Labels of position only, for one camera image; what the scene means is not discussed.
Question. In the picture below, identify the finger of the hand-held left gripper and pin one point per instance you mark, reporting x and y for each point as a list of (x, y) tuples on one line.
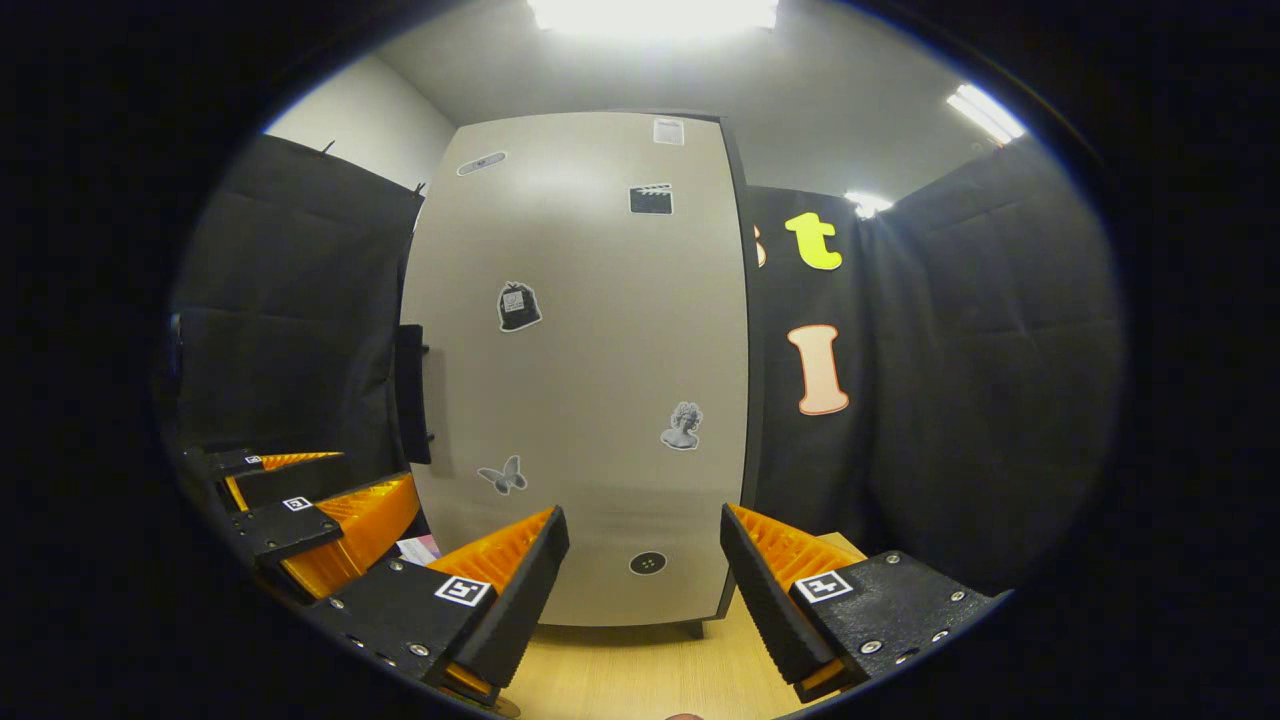
[(275, 528), (300, 480)]

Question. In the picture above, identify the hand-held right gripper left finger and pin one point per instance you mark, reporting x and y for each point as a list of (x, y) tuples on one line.
[(520, 610)]

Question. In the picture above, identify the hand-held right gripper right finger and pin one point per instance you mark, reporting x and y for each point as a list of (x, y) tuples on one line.
[(768, 610)]

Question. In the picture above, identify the grey cabinet door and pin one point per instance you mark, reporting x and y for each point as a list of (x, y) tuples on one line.
[(600, 400)]

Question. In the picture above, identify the white pink box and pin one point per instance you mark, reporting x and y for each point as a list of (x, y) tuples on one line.
[(420, 550)]

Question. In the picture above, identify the black backdrop cloth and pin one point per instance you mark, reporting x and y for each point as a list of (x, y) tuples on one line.
[(980, 350)]

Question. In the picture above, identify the ceiling light panel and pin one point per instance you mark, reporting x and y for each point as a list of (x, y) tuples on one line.
[(985, 115), (867, 205), (650, 15)]

